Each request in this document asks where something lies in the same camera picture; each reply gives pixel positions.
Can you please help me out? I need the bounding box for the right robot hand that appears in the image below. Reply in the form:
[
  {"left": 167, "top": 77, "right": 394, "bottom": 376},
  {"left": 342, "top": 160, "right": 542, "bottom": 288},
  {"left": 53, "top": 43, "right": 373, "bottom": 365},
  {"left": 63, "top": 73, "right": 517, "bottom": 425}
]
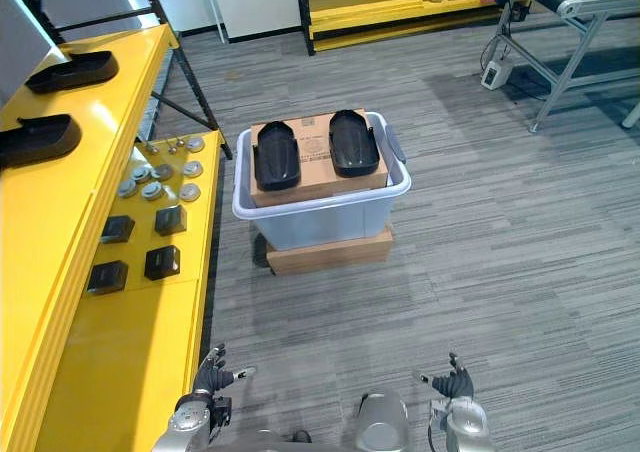
[{"left": 411, "top": 352, "right": 475, "bottom": 401}]

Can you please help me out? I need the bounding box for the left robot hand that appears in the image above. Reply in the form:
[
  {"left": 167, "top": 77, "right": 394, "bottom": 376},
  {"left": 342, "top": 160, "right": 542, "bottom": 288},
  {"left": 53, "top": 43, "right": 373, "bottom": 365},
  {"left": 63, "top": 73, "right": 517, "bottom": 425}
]
[{"left": 193, "top": 343, "right": 257, "bottom": 399}]

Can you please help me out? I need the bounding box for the low yellow shelf rack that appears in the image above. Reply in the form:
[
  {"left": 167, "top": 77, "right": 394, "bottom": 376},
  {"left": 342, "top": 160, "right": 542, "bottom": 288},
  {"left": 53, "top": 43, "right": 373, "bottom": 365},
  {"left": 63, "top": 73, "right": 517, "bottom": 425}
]
[{"left": 293, "top": 0, "right": 503, "bottom": 57}]

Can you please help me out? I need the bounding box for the silver robot leg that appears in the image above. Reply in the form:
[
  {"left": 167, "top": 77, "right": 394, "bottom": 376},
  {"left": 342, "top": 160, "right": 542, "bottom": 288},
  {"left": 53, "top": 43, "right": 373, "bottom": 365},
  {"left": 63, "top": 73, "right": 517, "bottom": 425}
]
[{"left": 355, "top": 390, "right": 410, "bottom": 452}]

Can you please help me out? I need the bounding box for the small black square box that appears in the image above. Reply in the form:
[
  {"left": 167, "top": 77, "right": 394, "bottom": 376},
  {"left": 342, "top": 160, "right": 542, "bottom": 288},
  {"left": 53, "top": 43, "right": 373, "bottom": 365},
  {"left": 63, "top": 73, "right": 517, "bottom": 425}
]
[
  {"left": 85, "top": 260, "right": 130, "bottom": 295},
  {"left": 143, "top": 245, "right": 182, "bottom": 282},
  {"left": 100, "top": 214, "right": 137, "bottom": 245},
  {"left": 153, "top": 204, "right": 189, "bottom": 238}
]

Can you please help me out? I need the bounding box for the flat brown cardboard box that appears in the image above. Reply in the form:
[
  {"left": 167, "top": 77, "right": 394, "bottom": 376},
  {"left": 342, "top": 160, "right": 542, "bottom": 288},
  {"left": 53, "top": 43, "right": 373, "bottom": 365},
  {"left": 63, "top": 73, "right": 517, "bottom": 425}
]
[{"left": 265, "top": 225, "right": 395, "bottom": 277}]

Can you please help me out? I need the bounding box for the pale blue plastic bin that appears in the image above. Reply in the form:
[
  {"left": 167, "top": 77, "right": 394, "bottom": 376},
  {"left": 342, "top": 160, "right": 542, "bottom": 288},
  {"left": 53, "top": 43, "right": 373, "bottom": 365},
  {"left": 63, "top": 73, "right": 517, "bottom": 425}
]
[{"left": 231, "top": 111, "right": 413, "bottom": 253}]

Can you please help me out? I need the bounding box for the black plastic housing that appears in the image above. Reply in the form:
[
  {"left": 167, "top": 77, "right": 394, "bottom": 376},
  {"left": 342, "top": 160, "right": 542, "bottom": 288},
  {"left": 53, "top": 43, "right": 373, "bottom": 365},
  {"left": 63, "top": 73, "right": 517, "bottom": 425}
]
[
  {"left": 25, "top": 50, "right": 120, "bottom": 95},
  {"left": 328, "top": 109, "right": 380, "bottom": 178},
  {"left": 253, "top": 120, "right": 302, "bottom": 192},
  {"left": 0, "top": 113, "right": 83, "bottom": 171}
]

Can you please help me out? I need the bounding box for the brown cardboard box with print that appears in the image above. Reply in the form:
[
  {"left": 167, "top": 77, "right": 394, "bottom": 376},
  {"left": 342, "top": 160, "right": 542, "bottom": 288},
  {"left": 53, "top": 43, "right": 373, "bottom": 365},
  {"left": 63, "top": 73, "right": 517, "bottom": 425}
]
[{"left": 249, "top": 107, "right": 392, "bottom": 209}]

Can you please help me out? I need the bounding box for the white power box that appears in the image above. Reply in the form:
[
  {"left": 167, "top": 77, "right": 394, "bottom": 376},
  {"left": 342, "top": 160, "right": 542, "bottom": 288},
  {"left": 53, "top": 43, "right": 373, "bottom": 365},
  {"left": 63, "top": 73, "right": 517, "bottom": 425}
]
[{"left": 480, "top": 60, "right": 513, "bottom": 91}]

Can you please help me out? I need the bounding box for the white panel board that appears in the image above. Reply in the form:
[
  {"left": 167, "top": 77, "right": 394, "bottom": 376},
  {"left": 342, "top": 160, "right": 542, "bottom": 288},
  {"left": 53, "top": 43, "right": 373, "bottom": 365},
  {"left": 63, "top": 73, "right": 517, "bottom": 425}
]
[{"left": 206, "top": 0, "right": 302, "bottom": 43}]

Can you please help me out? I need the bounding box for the grey white board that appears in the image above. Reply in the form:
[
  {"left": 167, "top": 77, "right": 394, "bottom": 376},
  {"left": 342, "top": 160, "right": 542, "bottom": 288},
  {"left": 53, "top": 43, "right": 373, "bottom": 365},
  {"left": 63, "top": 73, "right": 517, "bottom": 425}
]
[{"left": 0, "top": 0, "right": 65, "bottom": 109}]

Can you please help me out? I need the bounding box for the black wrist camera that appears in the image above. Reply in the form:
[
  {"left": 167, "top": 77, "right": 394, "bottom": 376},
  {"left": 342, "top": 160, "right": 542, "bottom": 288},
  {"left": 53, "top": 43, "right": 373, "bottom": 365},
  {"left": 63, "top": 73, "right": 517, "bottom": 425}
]
[{"left": 211, "top": 396, "right": 234, "bottom": 432}]

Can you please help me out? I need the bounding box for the yellow shelf unit black frame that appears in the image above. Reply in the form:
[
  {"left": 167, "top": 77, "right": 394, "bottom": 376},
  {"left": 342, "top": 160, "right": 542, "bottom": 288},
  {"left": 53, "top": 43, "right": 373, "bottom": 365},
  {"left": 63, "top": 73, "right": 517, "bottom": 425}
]
[{"left": 0, "top": 0, "right": 235, "bottom": 452}]

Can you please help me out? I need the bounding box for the grey cable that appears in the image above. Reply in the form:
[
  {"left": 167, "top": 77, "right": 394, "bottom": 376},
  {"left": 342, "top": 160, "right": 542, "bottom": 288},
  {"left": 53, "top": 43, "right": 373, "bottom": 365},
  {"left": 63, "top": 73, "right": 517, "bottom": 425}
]
[{"left": 480, "top": 19, "right": 516, "bottom": 71}]

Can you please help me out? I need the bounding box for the conveyor table aluminium frame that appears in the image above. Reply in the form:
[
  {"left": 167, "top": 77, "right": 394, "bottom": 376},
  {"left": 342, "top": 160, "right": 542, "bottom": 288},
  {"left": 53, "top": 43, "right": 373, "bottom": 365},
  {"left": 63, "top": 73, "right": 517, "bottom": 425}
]
[{"left": 478, "top": 0, "right": 640, "bottom": 134}]

